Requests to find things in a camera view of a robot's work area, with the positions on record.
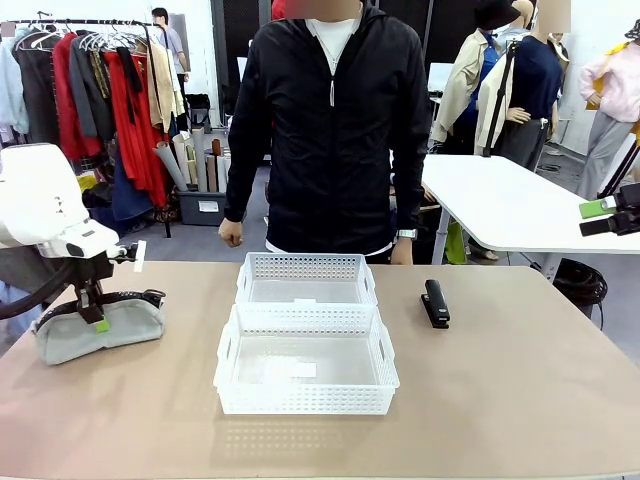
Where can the mannequin in navy top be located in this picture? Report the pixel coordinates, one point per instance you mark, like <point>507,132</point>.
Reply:
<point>537,75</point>

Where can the right forearm in black sleeve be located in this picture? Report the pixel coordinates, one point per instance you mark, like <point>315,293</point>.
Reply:
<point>240,190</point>

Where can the background person in light shirt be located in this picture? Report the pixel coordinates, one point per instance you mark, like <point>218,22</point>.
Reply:
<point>175,45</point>

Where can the green bag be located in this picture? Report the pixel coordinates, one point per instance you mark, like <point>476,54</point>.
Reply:
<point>456,245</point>

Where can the dark brown hanging garment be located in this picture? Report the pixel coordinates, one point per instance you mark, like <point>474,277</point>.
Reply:
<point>37,95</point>

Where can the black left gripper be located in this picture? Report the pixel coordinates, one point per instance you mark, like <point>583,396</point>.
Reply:
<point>95,270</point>

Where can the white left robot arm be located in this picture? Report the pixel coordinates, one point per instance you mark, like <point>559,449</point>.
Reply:
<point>35,195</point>

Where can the grey zippered pencil case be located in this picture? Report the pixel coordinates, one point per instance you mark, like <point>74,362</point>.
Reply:
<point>125,325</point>

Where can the grey storage bin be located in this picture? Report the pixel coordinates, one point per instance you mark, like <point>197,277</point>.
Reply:
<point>192,207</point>

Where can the tall grey paper roll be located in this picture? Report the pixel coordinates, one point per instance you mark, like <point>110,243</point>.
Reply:
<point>199,160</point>

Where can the blue denim garment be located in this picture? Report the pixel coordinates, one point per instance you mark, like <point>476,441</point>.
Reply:
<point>130,195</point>

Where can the white board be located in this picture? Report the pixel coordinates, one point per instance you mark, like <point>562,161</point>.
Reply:
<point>440,77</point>

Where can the silver wristwatch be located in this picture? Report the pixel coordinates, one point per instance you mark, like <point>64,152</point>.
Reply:
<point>407,233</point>

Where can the mannequin in beige coat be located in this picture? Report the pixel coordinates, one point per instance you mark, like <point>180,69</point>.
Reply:
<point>465,75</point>

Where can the grey hanging jacket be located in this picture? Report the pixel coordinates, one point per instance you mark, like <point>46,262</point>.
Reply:
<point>82,90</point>

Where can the long red dress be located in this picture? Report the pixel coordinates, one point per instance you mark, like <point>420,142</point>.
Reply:
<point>137,150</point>

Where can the mannequin in pink top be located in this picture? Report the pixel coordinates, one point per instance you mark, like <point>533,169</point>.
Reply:
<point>615,85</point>

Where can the light blue hanging garment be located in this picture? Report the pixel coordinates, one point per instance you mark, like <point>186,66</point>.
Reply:
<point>10,85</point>

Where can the person in black jacket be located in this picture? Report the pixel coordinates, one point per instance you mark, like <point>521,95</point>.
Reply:
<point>325,125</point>

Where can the black office chair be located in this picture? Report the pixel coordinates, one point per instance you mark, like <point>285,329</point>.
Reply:
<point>200,112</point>

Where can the person's right hand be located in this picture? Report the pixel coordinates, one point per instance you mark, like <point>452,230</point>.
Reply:
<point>231,233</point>

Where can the white perforated plastic basket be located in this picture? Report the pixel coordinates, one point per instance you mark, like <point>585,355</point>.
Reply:
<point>305,400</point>
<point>305,265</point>

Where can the slanted grey paper roll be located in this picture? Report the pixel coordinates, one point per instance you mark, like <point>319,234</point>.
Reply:
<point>170,165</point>

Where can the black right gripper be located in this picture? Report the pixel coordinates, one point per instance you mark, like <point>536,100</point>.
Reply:
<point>629,210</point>

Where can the white table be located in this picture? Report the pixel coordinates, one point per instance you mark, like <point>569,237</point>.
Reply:
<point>500,200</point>

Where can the black stapler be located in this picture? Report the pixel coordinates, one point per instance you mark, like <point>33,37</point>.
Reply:
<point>436,305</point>

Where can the red hanging jacket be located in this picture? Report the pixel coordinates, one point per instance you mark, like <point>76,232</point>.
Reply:
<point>62,100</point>

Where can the left forearm in black sleeve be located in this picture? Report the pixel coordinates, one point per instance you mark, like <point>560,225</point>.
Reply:
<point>409,200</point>

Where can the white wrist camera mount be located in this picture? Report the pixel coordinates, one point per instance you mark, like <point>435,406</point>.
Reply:
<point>140,256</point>

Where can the beige hanging jacket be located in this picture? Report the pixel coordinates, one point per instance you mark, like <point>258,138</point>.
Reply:
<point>160,90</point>

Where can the black metal clothes rack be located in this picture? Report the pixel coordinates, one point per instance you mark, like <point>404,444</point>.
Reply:
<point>75,21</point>

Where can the black bucket hat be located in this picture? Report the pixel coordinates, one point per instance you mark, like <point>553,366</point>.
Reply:
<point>495,15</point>

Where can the white paper roll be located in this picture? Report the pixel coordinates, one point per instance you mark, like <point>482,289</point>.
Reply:
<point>181,155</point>

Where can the black hanging scarf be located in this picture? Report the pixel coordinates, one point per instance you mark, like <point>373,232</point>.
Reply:
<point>131,75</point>

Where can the person's left hand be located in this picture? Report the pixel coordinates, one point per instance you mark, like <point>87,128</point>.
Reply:
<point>403,252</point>

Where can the yellow bag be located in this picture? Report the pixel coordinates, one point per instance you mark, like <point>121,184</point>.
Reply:
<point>86,182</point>

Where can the brown paper roll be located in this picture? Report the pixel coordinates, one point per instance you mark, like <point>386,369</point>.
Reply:
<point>216,165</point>

